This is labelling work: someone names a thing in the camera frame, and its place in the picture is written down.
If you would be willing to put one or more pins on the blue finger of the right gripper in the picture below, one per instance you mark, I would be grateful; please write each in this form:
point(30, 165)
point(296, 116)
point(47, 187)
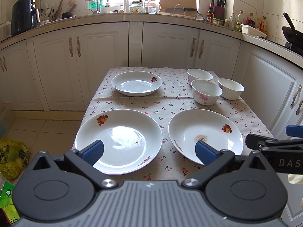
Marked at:
point(294, 131)
point(257, 142)

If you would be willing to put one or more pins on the green package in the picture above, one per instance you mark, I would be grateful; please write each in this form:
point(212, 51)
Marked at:
point(8, 213)

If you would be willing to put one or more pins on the black air fryer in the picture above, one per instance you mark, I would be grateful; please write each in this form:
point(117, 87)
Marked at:
point(25, 16)

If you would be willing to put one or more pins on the kitchen faucet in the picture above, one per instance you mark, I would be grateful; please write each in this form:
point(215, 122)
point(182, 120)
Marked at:
point(93, 0)

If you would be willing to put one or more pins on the black wok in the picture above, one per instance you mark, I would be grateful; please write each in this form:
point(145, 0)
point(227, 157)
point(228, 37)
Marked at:
point(293, 36)

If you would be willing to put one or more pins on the white bowl pink flowers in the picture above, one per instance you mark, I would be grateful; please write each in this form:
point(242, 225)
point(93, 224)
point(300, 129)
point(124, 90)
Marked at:
point(205, 92)

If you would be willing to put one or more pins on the stained white plate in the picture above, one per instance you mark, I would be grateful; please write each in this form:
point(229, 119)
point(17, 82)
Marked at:
point(191, 126)

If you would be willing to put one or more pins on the small white deep plate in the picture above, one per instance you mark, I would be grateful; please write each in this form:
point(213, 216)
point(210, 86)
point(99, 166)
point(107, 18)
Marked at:
point(136, 83)

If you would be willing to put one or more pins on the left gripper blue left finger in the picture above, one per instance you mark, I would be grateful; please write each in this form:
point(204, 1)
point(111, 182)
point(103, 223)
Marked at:
point(92, 153)

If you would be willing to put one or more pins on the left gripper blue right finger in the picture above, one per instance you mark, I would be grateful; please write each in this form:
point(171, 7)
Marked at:
point(205, 153)

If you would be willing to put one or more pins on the knife block with knives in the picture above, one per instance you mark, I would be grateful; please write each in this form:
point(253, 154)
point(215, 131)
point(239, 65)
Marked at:
point(219, 8)

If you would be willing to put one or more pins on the white cabinet row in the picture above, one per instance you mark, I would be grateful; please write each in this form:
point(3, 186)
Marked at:
point(49, 74)

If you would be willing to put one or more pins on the soy sauce bottle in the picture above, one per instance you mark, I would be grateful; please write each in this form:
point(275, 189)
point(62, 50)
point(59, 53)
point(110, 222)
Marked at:
point(210, 14)

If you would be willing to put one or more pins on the yellow plastic bag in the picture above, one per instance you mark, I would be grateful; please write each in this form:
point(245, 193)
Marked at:
point(15, 157)

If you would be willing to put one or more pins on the glass teapot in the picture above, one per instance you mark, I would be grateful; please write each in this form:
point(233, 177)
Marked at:
point(151, 7)

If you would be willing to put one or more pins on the oil bottle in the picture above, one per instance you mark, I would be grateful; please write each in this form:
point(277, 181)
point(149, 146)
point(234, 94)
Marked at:
point(240, 20)

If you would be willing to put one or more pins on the large white plate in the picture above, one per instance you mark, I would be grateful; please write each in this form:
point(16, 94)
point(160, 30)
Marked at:
point(131, 140)

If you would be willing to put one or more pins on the cherry print tablecloth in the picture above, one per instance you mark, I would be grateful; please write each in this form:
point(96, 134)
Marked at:
point(174, 96)

